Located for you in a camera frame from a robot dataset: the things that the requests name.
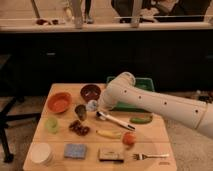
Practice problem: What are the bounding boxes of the white handled dish brush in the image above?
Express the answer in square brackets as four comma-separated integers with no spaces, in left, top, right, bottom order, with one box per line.
[96,111,135,131]

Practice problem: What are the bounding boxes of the wooden table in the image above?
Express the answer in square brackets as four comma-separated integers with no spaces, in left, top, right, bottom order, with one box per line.
[23,83,177,171]

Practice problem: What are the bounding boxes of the dark maroon bowl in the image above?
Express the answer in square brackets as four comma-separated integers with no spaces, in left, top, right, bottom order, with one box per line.
[80,84,101,102]

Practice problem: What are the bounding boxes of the metal fork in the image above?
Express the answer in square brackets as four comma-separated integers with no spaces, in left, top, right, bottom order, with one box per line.
[132,153,169,160]

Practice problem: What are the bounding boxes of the grey-blue towel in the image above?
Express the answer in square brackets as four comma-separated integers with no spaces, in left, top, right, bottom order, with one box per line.
[86,100,98,112]

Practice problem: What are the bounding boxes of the orange tomato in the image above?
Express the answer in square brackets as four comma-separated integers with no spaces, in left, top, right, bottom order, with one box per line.
[122,132,136,145]

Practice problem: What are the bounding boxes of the blue sponge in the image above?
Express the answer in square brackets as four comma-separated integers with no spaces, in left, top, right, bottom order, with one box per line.
[64,144,87,159]

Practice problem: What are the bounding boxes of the green plastic tray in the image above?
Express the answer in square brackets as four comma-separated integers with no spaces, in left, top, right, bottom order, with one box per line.
[100,77,155,112]

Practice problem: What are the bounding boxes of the metal cup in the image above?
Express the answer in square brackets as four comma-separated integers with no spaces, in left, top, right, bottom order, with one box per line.
[75,105,87,121]

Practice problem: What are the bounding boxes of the bunch of dark grapes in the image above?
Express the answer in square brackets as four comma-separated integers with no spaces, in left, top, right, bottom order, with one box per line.
[69,120,90,136]

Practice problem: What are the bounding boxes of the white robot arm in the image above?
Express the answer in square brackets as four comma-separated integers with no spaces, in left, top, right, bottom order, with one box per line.
[98,72,213,139]

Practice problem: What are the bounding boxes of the yellow banana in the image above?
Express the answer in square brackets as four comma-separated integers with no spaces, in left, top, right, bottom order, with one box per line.
[96,130,122,139]

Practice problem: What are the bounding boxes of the orange-red bowl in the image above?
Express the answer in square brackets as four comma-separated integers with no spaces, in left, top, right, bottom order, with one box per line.
[47,92,72,114]

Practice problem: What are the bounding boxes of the green cucumber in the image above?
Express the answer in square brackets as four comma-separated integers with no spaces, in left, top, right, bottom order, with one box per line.
[130,116,153,124]

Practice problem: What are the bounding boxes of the black office chair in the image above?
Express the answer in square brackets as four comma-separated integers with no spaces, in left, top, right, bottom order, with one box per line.
[0,55,41,163]

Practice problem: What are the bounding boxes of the small green cup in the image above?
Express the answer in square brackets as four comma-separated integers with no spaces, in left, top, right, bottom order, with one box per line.
[45,117,59,134]

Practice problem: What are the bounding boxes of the brown rectangular block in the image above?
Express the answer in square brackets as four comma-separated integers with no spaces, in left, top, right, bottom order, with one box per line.
[98,149,124,163]

